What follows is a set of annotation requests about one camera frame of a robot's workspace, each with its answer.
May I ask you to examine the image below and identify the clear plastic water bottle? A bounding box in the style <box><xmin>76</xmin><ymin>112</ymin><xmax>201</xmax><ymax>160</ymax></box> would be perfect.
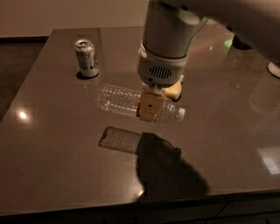
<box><xmin>97</xmin><ymin>84</ymin><xmax>186</xmax><ymax>123</ymax></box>

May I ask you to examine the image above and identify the black mesh cup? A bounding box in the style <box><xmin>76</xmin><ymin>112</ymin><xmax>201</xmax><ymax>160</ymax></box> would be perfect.
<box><xmin>232</xmin><ymin>35</ymin><xmax>252</xmax><ymax>50</ymax></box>

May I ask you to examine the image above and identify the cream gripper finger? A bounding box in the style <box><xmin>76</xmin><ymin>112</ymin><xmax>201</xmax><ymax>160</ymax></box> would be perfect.
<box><xmin>142</xmin><ymin>84</ymin><xmax>165</xmax><ymax>95</ymax></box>
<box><xmin>139</xmin><ymin>92</ymin><xmax>165</xmax><ymax>122</ymax></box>

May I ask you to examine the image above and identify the yellow sponge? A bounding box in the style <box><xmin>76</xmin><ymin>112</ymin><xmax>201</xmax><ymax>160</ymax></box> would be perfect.
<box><xmin>164</xmin><ymin>75</ymin><xmax>184</xmax><ymax>101</ymax></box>

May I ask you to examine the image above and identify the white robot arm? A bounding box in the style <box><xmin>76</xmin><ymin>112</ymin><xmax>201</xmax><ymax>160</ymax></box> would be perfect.
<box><xmin>136</xmin><ymin>0</ymin><xmax>280</xmax><ymax>122</ymax></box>

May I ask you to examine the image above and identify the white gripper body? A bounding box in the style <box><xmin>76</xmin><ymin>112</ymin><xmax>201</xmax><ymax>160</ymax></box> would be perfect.
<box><xmin>137</xmin><ymin>41</ymin><xmax>189</xmax><ymax>86</ymax></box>

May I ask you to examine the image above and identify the green white soda can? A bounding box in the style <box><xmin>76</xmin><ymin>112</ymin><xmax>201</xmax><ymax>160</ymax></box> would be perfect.
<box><xmin>74</xmin><ymin>38</ymin><xmax>99</xmax><ymax>78</ymax></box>

